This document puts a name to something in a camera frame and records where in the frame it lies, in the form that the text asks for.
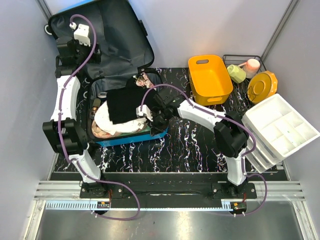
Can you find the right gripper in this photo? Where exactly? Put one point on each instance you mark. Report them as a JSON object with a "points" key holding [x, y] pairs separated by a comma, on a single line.
{"points": [[157, 128]]}

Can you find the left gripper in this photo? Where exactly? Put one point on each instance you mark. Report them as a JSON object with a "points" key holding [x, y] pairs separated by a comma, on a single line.
{"points": [[95, 57]]}

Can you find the blue fish-print suitcase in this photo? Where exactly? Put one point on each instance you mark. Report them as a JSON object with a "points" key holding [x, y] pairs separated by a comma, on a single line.
{"points": [[125, 51]]}

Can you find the white garment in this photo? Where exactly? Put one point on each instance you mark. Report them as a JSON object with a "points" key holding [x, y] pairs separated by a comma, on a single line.
{"points": [[102, 120]]}

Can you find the green white tie-dye cloth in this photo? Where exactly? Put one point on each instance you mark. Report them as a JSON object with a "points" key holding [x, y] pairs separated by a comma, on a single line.
{"points": [[144, 130]]}

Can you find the pink floral patterned cloth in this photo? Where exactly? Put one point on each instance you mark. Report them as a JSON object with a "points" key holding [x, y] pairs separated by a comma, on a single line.
{"points": [[101, 134]]}

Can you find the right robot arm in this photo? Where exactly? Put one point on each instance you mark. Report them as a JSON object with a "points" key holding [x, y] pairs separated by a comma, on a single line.
{"points": [[231, 136]]}

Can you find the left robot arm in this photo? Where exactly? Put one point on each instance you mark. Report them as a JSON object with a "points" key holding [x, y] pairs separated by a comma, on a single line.
{"points": [[63, 132]]}

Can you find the black floral print garment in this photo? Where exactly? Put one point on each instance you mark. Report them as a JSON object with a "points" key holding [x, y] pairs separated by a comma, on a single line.
{"points": [[139, 81]]}

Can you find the orange plastic basket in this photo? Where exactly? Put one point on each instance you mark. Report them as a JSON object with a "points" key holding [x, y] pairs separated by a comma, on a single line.
{"points": [[209, 80]]}

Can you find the green cup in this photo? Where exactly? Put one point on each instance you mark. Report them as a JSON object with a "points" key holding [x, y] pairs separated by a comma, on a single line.
{"points": [[236, 73]]}

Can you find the pink cup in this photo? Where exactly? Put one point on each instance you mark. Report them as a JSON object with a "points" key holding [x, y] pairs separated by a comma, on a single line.
{"points": [[250, 67]]}

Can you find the yellow plate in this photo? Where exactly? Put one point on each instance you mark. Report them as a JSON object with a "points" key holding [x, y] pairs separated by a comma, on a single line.
{"points": [[262, 86]]}

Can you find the white drawer organizer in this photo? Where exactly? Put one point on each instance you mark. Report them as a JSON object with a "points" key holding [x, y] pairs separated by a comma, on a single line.
{"points": [[279, 131]]}

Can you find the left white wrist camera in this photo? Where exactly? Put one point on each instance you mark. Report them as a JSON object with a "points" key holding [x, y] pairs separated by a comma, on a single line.
{"points": [[81, 33]]}

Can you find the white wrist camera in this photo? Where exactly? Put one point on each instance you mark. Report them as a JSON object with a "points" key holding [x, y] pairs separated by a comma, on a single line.
{"points": [[81, 33], [144, 112]]}

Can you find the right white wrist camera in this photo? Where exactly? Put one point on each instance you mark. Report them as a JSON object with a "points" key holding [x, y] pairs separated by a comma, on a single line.
{"points": [[144, 112]]}

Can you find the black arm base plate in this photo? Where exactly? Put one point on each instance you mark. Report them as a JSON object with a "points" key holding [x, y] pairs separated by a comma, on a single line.
{"points": [[167, 190]]}

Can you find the black wire dish rack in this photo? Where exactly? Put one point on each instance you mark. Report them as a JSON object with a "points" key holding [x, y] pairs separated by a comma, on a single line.
{"points": [[238, 100]]}

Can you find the aluminium rail frame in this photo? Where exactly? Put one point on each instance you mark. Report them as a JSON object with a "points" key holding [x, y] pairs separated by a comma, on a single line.
{"points": [[65, 195]]}

